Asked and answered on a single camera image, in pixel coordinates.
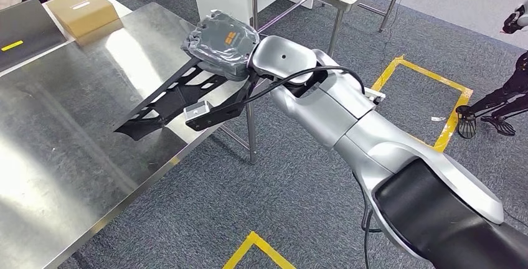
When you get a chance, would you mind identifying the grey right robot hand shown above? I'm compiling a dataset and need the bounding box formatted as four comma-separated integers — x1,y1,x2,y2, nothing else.
181,9,261,82

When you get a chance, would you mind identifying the long black plastic part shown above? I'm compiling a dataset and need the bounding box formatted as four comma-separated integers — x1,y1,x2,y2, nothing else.
115,57,230,142

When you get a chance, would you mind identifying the steel workbench table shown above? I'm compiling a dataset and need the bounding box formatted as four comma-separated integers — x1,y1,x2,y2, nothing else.
0,2,274,269

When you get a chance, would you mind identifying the brown cardboard box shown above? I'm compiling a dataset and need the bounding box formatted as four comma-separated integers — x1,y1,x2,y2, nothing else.
46,0,120,39

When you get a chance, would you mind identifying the grey case with yellow label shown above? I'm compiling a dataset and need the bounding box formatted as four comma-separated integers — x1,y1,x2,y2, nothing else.
0,0,67,72

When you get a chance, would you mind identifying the white table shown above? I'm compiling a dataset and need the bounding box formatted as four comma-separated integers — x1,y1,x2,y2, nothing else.
0,0,134,79

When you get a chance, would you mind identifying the yellow floor tape square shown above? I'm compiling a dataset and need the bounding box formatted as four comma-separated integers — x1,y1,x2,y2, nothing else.
222,231,297,269
370,55,474,153

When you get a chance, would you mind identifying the black humanoid robot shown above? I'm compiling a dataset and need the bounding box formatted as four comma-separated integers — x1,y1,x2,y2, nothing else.
455,5,528,139

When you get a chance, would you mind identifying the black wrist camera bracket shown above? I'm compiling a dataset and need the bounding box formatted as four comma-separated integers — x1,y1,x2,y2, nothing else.
184,71,261,132

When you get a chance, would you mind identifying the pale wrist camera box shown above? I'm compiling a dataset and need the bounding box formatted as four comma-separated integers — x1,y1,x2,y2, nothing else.
183,100,213,121

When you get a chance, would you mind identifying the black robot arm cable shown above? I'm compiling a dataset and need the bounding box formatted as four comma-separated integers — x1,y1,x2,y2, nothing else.
243,65,382,269

